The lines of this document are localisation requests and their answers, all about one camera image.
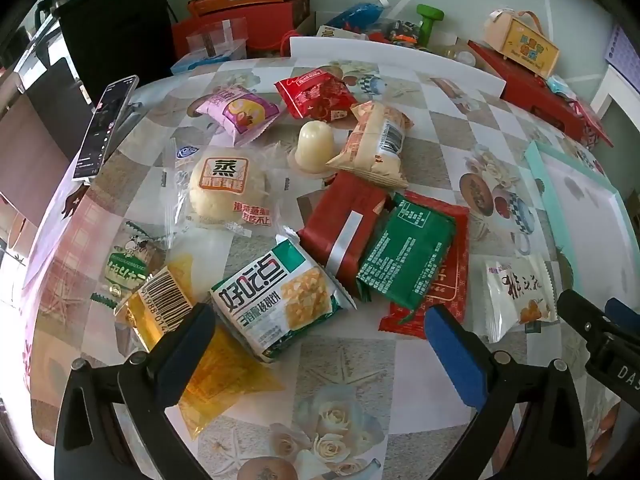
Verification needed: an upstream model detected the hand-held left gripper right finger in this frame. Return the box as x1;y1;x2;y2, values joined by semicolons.
425;305;588;480

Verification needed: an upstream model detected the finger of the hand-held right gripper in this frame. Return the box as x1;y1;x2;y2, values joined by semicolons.
602;297;640;342
556;288;616;356

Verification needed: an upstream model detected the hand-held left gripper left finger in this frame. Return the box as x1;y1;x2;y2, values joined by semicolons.
54;302;217;480

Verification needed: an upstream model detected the yellow snack packet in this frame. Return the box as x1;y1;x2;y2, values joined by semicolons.
114;250;286;441

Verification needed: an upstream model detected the white snack packet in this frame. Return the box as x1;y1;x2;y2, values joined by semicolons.
472;254;558;343

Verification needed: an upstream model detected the teal-rimmed white box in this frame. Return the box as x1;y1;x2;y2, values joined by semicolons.
524;141;640;311

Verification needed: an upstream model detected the clear packet with green label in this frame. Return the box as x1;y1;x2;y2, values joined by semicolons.
90;220;168;308

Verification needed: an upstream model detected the green white biscuit packet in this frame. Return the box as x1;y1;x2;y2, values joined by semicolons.
210;227;358;363

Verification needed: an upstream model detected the green snack packet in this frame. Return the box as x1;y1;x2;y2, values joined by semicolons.
356;192;457;311

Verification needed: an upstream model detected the dark red silver-striped packet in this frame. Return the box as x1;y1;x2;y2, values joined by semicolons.
297;172;393;288

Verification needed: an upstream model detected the beige cracker packet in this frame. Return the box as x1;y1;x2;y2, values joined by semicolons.
325;101;416;188

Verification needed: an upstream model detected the pink snack packet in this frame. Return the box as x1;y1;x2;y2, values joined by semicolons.
195;85;281;142

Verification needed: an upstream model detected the steamed cake in clear packet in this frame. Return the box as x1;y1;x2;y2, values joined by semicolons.
162;142;291;241

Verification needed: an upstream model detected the pink patterned box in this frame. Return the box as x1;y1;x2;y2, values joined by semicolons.
570;95;615;148

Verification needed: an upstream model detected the white desk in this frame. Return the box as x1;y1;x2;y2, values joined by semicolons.
590;67;640;126

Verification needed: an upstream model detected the checked printed tablecloth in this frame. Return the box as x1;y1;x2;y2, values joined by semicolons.
30;55;640;480

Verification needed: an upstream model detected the large red gift box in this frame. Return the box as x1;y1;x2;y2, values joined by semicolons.
467;40;598;136

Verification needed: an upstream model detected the wet wipes pack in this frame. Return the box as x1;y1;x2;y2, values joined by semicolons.
546;75;576;98

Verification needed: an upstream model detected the smartphone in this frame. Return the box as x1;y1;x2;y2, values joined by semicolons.
71;75;140;182

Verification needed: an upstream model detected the white jelly cup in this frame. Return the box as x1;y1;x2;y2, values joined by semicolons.
292;120;337;173

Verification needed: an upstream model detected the purple calendar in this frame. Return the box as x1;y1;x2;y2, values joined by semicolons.
604;24;640;81

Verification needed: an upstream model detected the dark brown panel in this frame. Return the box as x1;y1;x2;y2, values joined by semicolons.
0;57;83;226

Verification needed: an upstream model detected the white round jar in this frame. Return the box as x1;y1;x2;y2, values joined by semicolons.
442;42;476;66

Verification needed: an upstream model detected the bright red snack packet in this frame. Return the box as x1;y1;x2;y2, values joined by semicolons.
274;67;357;123

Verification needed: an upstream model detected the clear plastic box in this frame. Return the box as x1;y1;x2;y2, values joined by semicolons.
172;17;249;73

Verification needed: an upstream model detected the green dumbbell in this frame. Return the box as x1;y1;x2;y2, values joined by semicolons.
416;4;447;48

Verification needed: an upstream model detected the pile of small toys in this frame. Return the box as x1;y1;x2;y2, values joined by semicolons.
370;17;426;46

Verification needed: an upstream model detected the black chair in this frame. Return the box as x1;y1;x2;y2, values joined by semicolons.
52;0;176;103

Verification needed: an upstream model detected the red cardboard box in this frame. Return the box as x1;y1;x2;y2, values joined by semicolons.
170;0;311;56

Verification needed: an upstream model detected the printed white box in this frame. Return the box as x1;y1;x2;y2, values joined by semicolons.
315;25;368;41

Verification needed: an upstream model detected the blue bottle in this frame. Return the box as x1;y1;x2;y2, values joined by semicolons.
327;0;391;31

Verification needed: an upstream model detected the orange gift box with handle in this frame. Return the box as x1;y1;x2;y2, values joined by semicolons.
482;8;561;78

